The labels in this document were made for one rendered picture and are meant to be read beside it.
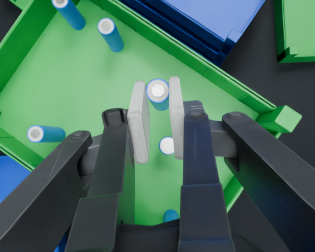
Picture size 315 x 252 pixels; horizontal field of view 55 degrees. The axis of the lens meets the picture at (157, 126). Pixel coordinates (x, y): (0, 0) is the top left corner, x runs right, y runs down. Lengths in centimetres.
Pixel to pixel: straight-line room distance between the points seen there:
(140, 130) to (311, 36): 75
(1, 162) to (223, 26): 63
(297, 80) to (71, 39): 60
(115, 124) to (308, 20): 78
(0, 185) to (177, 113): 76
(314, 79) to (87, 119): 63
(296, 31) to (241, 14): 24
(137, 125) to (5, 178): 74
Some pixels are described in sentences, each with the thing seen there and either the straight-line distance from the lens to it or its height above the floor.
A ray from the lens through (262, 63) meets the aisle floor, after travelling 83.
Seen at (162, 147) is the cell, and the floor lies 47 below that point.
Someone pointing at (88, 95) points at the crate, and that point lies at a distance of 38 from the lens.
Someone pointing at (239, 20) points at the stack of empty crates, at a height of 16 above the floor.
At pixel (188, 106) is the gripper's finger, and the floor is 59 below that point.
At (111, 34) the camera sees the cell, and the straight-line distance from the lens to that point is 33.
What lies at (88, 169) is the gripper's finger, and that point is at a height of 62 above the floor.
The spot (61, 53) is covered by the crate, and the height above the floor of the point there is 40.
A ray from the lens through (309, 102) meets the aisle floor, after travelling 85.
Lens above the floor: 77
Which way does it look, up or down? 87 degrees down
